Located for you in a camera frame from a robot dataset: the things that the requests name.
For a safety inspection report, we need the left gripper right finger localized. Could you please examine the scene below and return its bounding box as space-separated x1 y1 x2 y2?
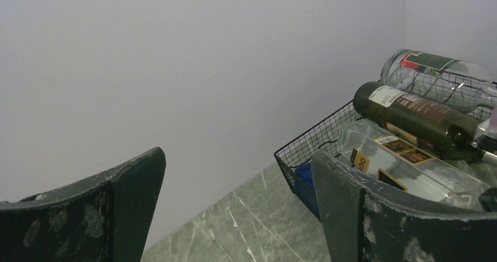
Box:
311 150 496 261

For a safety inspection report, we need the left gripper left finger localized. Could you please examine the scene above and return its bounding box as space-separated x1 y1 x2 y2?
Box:
1 147 166 261

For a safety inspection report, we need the clear bottle with label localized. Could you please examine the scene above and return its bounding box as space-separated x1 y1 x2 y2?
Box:
337 119 490 211

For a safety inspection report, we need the dark green wine bottle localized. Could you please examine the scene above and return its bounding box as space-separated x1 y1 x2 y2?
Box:
353 81 496 166

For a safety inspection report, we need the clear bottle white cap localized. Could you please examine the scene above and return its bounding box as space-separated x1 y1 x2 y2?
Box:
380 49 496 113

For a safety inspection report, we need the black wire wine rack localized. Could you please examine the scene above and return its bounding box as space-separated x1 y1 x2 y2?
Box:
273 67 497 222

